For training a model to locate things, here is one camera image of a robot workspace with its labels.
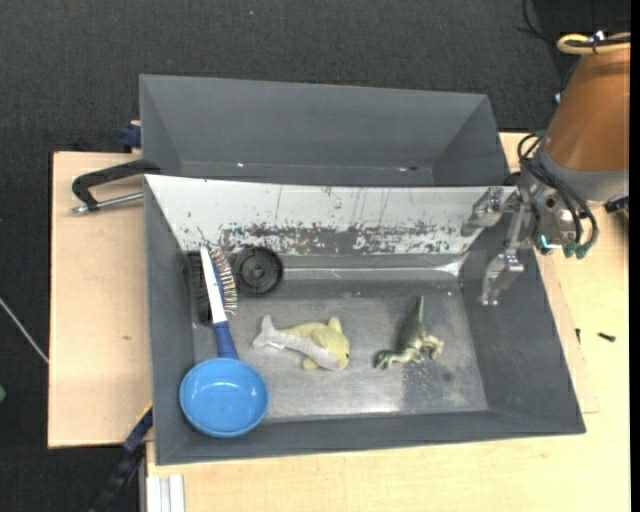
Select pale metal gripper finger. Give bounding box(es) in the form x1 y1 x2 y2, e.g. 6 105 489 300
480 251 526 307
459 186 520 237

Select green toy dinosaur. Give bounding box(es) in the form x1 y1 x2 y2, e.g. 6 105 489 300
373 294 446 371

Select yellow and white plush dolphin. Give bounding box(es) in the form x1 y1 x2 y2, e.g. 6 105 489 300
251 314 352 373

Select grey metal bin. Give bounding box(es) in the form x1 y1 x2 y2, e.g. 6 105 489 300
137 73 587 466

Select black round disc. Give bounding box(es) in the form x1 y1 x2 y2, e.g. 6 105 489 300
233 245 285 299

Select white and blue hairbrush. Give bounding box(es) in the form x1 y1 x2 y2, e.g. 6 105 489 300
197 243 242 362

